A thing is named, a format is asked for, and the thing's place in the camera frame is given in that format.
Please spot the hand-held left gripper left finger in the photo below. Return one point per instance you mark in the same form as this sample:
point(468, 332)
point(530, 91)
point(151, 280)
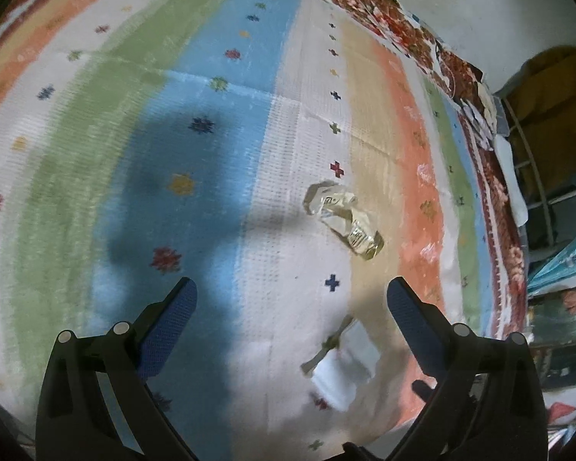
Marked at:
point(173, 326)

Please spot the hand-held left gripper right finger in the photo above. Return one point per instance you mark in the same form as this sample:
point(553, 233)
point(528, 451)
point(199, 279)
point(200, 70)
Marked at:
point(410, 321)

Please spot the white packet wrapper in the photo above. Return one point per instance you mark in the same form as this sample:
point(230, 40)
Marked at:
point(341, 374)

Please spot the clear yellowish wrapper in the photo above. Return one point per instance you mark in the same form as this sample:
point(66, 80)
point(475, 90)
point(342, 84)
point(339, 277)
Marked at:
point(350, 230)

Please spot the teal fabric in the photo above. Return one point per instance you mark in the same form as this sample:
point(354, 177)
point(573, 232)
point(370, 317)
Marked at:
point(561, 264)

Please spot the white folded cloth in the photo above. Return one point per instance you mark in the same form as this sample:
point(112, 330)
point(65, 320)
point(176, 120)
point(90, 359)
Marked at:
point(511, 177)

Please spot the striped pastel woven blanket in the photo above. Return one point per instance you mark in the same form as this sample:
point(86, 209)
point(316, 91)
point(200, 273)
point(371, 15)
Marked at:
point(125, 153)

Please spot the white metal rack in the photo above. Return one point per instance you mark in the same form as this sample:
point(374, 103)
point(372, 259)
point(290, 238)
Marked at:
point(540, 187)

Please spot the yellow cloth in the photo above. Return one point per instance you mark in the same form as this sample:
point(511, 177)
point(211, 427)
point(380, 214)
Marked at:
point(557, 105)

